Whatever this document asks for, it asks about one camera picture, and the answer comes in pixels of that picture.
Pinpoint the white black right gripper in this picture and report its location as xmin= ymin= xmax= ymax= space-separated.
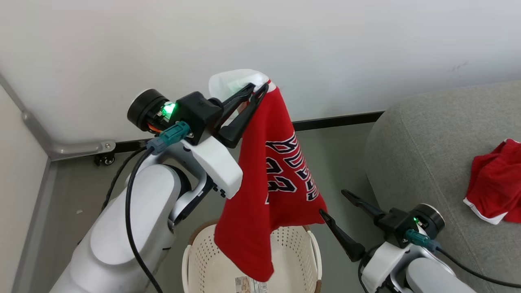
xmin=320 ymin=190 xmax=445 ymax=293

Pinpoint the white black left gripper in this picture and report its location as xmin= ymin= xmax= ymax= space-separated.
xmin=127 ymin=83 xmax=269 ymax=199

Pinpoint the red basketball jersey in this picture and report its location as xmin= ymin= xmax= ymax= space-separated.
xmin=463 ymin=138 xmax=521 ymax=225
xmin=208 ymin=68 xmax=328 ymax=282

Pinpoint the printed paper basket label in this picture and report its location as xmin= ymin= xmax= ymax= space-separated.
xmin=235 ymin=276 xmax=268 ymax=293

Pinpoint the beige perforated plastic laundry basket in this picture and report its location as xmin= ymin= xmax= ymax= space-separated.
xmin=182 ymin=220 xmax=323 ymax=293

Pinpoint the grey fabric sofa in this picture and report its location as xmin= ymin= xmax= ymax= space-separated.
xmin=364 ymin=80 xmax=521 ymax=293

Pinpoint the black wall baseboard strip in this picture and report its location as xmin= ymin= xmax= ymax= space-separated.
xmin=114 ymin=111 xmax=385 ymax=154

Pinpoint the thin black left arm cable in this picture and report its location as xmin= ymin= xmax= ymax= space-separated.
xmin=101 ymin=147 xmax=148 ymax=212

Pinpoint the grey metal partition frame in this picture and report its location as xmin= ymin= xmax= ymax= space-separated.
xmin=0 ymin=72 xmax=116 ymax=293

